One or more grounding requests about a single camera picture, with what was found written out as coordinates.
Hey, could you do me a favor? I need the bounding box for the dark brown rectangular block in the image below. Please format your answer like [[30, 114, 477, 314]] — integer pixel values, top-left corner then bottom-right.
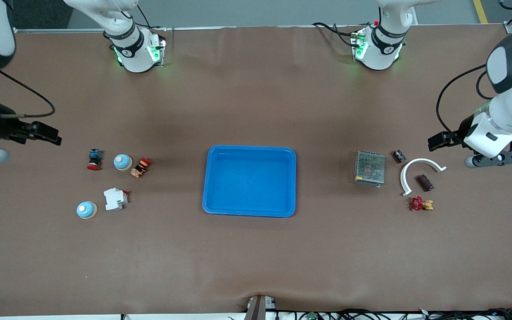
[[416, 174, 435, 192]]

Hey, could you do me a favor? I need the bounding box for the blue bell with beige base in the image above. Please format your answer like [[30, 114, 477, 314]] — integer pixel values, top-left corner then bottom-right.
[[76, 201, 98, 220], [113, 154, 133, 172]]

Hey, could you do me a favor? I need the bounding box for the blue plastic tray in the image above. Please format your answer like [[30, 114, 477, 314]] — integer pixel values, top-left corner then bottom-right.
[[202, 145, 297, 218]]

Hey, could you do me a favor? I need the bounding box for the white curved plastic clip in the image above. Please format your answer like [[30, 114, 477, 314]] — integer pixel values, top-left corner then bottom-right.
[[400, 158, 447, 197]]

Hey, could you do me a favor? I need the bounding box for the red push button blue body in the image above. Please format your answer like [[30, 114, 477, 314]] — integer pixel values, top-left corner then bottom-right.
[[87, 149, 104, 171]]

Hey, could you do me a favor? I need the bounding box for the metal mesh power supply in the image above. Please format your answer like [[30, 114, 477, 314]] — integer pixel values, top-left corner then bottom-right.
[[354, 150, 386, 188]]

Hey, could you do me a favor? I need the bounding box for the white circuit breaker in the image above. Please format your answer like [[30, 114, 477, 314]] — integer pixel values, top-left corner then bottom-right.
[[104, 188, 129, 211]]

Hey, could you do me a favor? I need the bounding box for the brown table cover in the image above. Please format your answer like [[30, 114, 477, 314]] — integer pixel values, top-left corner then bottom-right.
[[0, 24, 512, 317]]

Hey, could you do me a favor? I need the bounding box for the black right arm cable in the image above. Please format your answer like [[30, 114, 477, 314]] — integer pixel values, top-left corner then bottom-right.
[[0, 69, 56, 120]]

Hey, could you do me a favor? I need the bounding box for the red handle brass valve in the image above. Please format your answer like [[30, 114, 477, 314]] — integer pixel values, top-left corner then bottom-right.
[[411, 196, 434, 212]]

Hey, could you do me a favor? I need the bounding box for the orange red emergency switch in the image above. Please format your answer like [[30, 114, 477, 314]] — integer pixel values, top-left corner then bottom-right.
[[131, 157, 152, 178]]

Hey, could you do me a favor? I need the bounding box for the black left arm base cable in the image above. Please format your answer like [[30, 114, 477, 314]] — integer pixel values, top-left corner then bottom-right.
[[312, 21, 363, 48]]

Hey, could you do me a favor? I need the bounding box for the grey camera stand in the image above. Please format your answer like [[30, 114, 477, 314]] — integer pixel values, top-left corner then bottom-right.
[[245, 295, 277, 320]]

